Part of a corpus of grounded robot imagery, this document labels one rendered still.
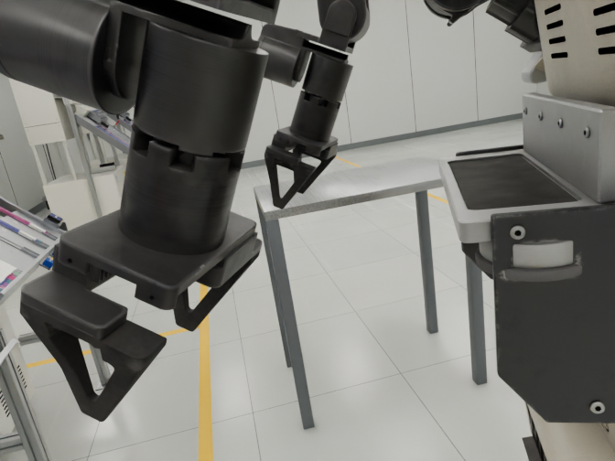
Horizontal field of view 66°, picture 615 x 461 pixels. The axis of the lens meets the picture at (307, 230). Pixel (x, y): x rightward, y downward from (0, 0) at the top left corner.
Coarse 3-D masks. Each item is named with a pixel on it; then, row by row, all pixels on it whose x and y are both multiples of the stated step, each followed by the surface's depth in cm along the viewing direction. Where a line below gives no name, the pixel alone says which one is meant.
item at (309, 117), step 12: (300, 96) 63; (312, 96) 62; (300, 108) 63; (312, 108) 62; (324, 108) 62; (336, 108) 63; (300, 120) 63; (312, 120) 63; (324, 120) 63; (276, 132) 62; (288, 132) 63; (300, 132) 64; (312, 132) 63; (324, 132) 64; (300, 144) 62; (312, 144) 61; (324, 144) 63
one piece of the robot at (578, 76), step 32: (544, 0) 45; (576, 0) 37; (608, 0) 31; (544, 32) 47; (576, 32) 38; (608, 32) 34; (576, 64) 40; (608, 64) 33; (576, 96) 42; (608, 96) 35; (544, 448) 49; (576, 448) 42; (608, 448) 41
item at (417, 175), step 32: (416, 160) 188; (256, 192) 175; (320, 192) 159; (352, 192) 152; (384, 192) 150; (416, 192) 198; (288, 288) 152; (480, 288) 166; (288, 320) 155; (480, 320) 169; (288, 352) 205; (480, 352) 173
